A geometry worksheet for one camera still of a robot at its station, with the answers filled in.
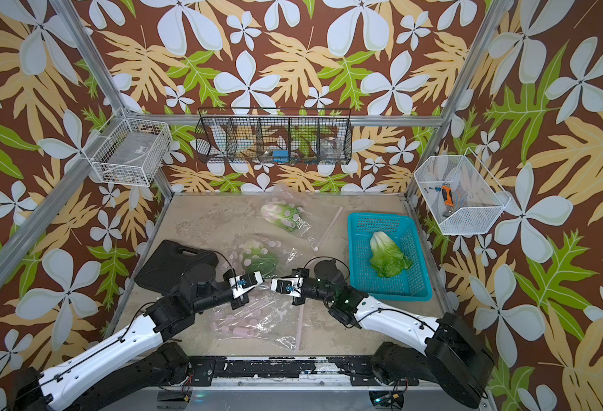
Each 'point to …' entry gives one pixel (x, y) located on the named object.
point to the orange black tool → (449, 200)
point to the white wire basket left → (128, 151)
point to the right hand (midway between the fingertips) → (275, 275)
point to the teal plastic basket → (409, 284)
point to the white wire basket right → (478, 199)
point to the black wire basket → (274, 135)
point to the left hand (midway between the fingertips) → (261, 273)
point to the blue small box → (280, 155)
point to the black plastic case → (168, 262)
